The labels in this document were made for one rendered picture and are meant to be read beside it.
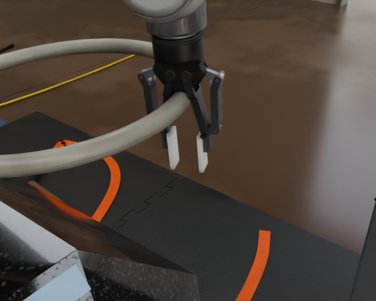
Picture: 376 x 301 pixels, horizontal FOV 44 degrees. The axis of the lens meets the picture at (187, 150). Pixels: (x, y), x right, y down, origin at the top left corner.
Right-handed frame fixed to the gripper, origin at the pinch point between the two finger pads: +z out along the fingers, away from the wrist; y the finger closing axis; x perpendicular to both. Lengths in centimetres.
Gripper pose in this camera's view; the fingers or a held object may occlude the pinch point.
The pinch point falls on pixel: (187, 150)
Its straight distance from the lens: 77.9
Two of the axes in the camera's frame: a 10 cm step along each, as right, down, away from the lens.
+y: -9.5, -0.9, 2.9
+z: 0.8, 8.5, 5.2
